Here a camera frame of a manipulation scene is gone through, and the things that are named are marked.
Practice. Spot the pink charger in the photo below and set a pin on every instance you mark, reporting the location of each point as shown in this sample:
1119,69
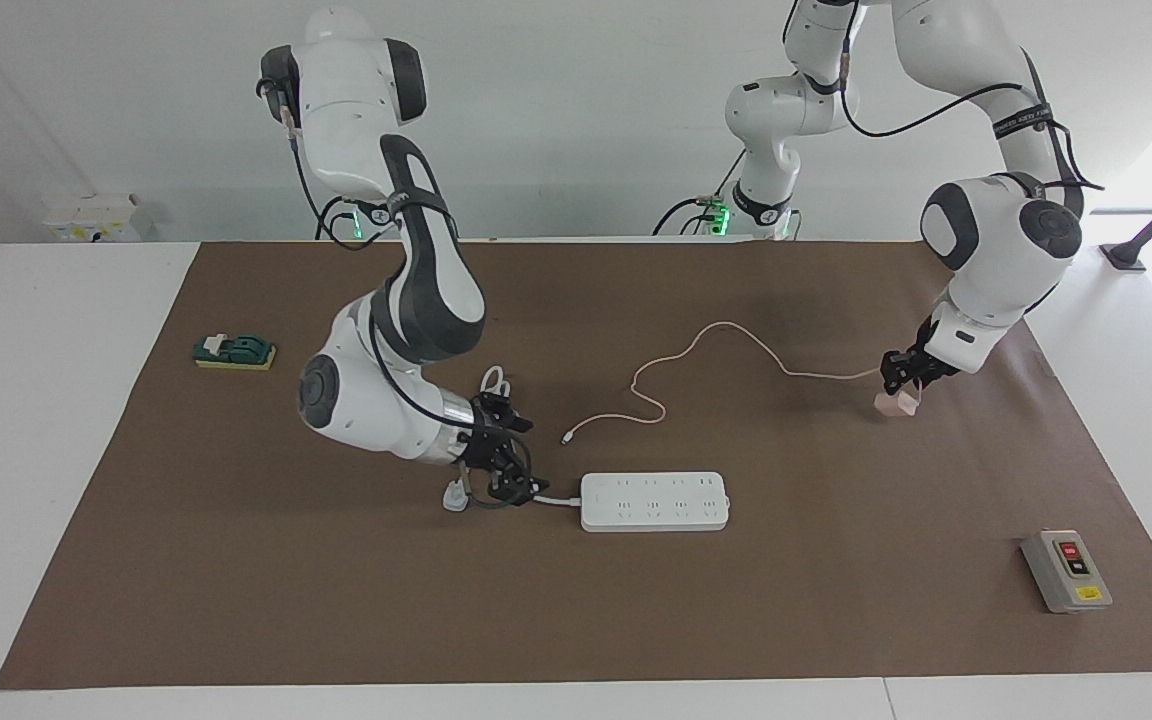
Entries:
896,404

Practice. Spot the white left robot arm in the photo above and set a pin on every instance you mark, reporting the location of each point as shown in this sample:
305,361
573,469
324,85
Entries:
1001,240

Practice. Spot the white power strip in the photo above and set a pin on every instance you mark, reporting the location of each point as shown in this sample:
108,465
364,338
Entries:
651,503

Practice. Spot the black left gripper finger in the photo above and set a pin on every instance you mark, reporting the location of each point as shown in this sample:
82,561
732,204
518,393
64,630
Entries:
915,387
891,378

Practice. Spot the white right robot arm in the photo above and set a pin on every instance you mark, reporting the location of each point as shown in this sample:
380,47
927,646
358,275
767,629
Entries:
346,100

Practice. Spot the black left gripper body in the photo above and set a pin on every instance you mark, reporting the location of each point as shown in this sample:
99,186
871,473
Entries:
921,360

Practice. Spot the brown paper table mat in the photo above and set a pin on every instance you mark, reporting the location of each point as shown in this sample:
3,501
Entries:
336,620

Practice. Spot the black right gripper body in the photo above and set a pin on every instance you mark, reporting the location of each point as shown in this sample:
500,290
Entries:
491,440

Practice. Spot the grey push button switch box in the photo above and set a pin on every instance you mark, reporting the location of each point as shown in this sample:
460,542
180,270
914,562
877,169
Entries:
1066,572

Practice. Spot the white box with yellow labels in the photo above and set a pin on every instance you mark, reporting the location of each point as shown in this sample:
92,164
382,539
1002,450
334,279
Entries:
91,218

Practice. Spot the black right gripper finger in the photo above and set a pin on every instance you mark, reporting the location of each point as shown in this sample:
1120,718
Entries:
518,420
531,488

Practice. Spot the green knife switch yellow base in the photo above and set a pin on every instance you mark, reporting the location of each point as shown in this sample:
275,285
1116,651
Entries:
234,352

